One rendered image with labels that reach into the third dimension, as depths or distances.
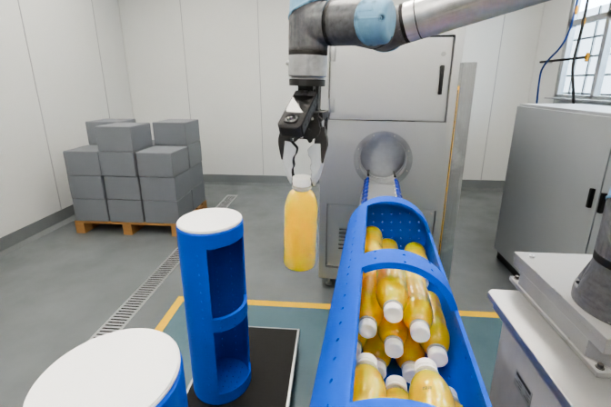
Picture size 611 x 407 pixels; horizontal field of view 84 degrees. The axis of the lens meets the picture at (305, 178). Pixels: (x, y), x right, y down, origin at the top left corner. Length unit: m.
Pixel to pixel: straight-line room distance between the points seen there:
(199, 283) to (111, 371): 0.73
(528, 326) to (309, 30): 0.70
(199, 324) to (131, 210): 2.62
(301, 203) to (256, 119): 4.82
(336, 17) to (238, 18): 4.97
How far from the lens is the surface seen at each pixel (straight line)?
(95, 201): 4.32
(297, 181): 0.68
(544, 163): 3.06
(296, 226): 0.70
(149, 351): 0.91
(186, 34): 5.80
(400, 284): 0.81
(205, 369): 1.83
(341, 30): 0.63
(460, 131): 1.74
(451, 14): 0.71
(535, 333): 0.84
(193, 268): 1.53
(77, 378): 0.92
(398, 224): 1.25
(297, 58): 0.66
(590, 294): 0.79
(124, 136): 3.93
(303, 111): 0.61
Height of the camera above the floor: 1.61
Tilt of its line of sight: 16 degrees down
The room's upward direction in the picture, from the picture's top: straight up
